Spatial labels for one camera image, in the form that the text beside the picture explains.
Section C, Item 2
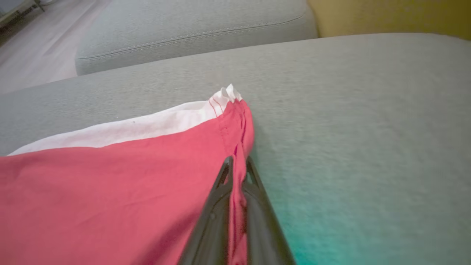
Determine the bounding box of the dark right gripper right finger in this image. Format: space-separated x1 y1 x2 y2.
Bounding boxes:
243 156 295 265

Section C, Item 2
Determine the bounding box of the red white basketball jersey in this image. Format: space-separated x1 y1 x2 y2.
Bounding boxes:
0 84 255 265

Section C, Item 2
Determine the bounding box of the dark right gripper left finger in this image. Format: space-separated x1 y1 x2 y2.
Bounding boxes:
178 156 234 265

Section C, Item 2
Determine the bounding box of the grey sofa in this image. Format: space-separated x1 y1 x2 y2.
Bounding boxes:
0 33 471 265

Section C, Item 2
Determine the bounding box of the yellow upholstered cushion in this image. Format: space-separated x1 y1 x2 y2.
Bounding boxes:
307 0 471 41

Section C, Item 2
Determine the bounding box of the small grey sofa cushion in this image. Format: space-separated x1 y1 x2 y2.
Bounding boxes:
75 0 319 76

